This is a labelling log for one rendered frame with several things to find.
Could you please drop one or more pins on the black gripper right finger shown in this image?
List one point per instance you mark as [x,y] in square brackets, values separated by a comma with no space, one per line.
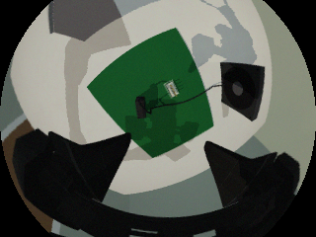
[233,172]

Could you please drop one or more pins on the black cable with plug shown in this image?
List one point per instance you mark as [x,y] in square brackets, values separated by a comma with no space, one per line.
[140,109]

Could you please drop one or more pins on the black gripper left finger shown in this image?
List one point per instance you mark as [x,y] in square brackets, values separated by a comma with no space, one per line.
[97,162]

